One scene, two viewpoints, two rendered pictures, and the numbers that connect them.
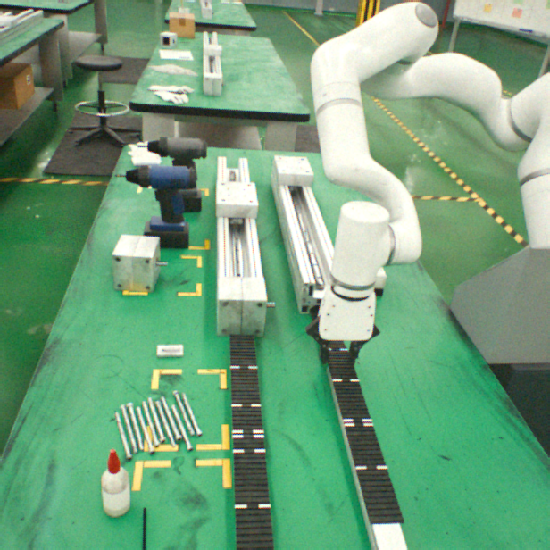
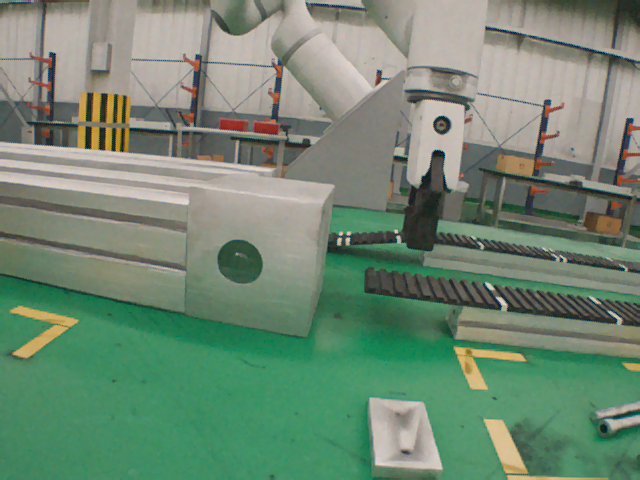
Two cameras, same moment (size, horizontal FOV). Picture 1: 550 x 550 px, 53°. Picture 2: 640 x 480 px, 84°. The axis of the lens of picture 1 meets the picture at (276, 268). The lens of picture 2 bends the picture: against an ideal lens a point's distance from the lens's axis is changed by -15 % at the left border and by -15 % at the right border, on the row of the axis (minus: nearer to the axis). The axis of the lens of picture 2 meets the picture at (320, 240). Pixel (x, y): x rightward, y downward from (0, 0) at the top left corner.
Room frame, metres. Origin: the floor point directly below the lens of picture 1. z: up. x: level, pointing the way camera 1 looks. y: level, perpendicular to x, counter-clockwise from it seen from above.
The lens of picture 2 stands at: (0.89, 0.36, 0.92)
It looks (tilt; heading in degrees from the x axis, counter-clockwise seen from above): 14 degrees down; 283
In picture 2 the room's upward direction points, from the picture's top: 7 degrees clockwise
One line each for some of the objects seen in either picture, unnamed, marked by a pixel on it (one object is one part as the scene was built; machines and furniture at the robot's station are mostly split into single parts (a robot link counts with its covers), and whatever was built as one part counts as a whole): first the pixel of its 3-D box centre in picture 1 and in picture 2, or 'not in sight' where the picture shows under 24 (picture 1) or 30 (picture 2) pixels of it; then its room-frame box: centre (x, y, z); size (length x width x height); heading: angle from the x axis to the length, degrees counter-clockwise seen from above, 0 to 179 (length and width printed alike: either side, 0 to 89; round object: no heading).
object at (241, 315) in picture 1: (245, 306); (268, 241); (1.00, 0.06, 0.83); 0.12 x 0.09 x 0.10; 98
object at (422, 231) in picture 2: (320, 346); (425, 223); (0.87, -0.10, 0.83); 0.03 x 0.03 x 0.07; 8
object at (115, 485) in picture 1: (115, 479); not in sight; (0.52, 0.19, 0.84); 0.04 x 0.04 x 0.12
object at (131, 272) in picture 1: (142, 263); not in sight; (1.13, 0.32, 0.83); 0.11 x 0.10 x 0.10; 94
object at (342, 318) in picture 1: (346, 308); (432, 140); (0.88, -0.14, 0.93); 0.10 x 0.07 x 0.11; 98
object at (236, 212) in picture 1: (236, 204); not in sight; (1.43, 0.13, 0.87); 0.16 x 0.11 x 0.07; 8
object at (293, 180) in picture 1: (292, 174); not in sight; (1.71, -0.02, 0.87); 0.16 x 0.11 x 0.07; 8
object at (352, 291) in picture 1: (351, 280); (440, 88); (0.88, -0.14, 0.99); 0.09 x 0.08 x 0.03; 98
